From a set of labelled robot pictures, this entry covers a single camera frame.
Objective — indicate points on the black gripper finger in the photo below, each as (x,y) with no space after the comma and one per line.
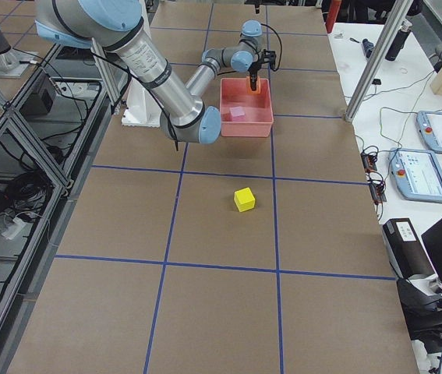
(252,84)

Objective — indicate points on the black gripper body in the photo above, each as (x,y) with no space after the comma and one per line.
(252,72)

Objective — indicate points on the orange foam block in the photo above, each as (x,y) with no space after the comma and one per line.
(258,86)

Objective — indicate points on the pink foam block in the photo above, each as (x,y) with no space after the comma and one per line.
(237,112)

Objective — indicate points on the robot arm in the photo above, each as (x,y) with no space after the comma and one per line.
(118,26)

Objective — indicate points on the pink plastic bin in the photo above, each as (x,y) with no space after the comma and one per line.
(259,116)

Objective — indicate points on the yellow foam block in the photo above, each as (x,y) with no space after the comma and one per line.
(244,199)

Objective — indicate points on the black water bottle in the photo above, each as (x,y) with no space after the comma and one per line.
(399,40)

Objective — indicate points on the lower teach pendant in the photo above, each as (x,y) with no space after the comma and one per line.
(417,174)

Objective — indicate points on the black box with label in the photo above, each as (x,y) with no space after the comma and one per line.
(405,250)

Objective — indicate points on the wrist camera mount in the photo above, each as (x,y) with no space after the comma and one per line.
(269,58)

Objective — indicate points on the white camera post base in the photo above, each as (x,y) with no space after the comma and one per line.
(141,108)

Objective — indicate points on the aluminium frame post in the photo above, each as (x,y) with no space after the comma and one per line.
(391,27)

